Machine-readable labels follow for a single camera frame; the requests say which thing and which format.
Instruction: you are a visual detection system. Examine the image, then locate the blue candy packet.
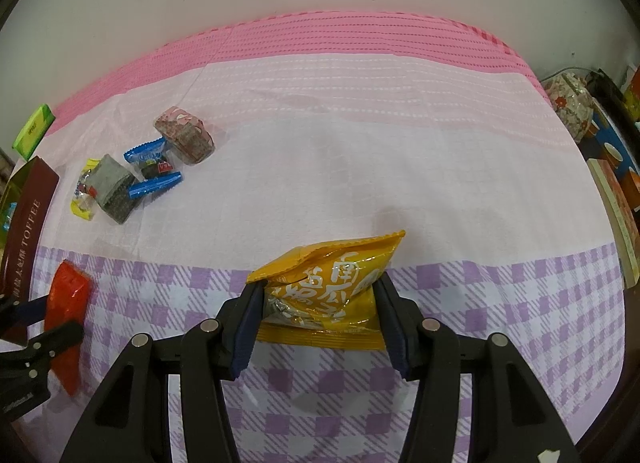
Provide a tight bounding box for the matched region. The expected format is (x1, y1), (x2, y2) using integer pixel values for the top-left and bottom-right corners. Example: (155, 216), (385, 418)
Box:
(123, 138), (183, 200)

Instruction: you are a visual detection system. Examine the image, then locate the maroon tin box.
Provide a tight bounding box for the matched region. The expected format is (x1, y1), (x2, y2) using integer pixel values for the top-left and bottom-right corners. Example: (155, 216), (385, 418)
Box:
(0, 156), (61, 294)

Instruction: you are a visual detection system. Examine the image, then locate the yellow-orange snack packet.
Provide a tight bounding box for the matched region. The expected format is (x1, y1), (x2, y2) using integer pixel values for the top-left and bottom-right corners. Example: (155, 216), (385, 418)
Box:
(247, 229), (407, 351)

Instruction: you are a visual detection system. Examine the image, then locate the small yellow snack packet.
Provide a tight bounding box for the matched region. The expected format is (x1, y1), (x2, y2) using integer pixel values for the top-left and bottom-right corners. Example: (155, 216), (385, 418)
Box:
(69, 159), (103, 221)

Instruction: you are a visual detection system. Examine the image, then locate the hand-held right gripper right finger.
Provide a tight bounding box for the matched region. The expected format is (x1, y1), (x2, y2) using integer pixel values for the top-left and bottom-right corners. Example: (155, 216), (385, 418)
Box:
(372, 273), (581, 463)

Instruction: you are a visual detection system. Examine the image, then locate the yellow box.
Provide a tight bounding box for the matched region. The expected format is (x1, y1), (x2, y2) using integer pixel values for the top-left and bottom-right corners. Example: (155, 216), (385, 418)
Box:
(622, 65), (640, 121)

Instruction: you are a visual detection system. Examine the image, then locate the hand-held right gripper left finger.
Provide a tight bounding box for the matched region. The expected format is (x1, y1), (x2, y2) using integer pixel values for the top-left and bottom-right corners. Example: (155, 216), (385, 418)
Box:
(60, 284), (264, 463)

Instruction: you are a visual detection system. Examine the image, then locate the grey snack packet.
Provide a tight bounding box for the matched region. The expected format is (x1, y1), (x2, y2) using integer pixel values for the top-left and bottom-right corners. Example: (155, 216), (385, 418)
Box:
(89, 154), (138, 224)

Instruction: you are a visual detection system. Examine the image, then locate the floral ceramic jar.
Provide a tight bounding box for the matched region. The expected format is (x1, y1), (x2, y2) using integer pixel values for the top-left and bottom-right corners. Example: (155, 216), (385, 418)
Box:
(544, 72), (596, 144)

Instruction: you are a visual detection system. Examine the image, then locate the blue box with cup picture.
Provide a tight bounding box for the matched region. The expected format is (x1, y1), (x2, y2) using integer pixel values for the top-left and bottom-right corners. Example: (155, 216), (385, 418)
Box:
(580, 68), (640, 214)

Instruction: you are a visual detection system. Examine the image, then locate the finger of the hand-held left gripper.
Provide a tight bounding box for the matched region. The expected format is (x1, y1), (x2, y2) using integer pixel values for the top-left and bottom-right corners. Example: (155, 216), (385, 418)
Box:
(0, 321), (85, 384)
(0, 293), (51, 339)

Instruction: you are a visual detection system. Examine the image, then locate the pink patterned snack packet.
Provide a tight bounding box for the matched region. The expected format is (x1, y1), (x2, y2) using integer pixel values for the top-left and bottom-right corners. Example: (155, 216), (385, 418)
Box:
(152, 105), (216, 166)

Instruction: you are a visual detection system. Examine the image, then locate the red snack packet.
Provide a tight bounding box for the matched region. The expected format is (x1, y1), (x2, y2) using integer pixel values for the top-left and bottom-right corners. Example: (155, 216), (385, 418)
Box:
(44, 260), (93, 396)

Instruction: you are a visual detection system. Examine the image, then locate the green tissue pack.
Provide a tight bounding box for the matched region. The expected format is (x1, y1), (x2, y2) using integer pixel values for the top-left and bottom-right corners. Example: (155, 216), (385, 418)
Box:
(12, 104), (56, 161)

